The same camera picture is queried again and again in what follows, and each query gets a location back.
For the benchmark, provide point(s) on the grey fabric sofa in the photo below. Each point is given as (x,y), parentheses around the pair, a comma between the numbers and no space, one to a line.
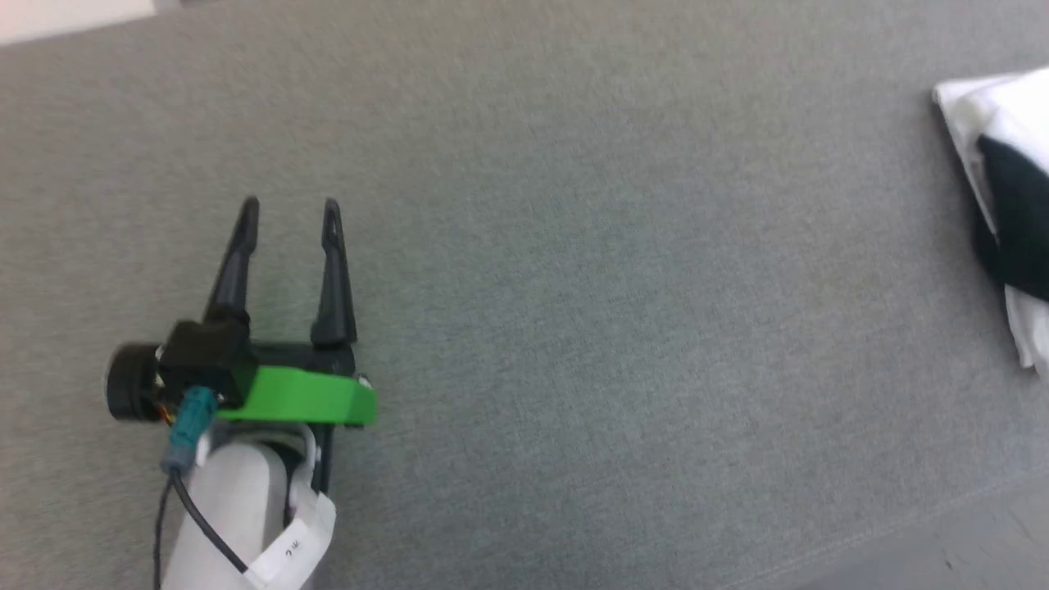
(615,287)

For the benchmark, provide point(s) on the white and black garment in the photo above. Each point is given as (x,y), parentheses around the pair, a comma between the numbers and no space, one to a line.
(1020,221)

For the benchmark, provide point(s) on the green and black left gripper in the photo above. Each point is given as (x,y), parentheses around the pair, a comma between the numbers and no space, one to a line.
(303,397)

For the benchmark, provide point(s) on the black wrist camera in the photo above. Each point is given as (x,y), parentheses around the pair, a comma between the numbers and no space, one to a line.
(197,356)

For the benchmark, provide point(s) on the white box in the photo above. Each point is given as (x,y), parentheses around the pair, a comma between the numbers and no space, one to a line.
(65,16)

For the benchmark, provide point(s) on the white paper label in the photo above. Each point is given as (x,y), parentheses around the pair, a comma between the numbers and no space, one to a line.
(295,541)

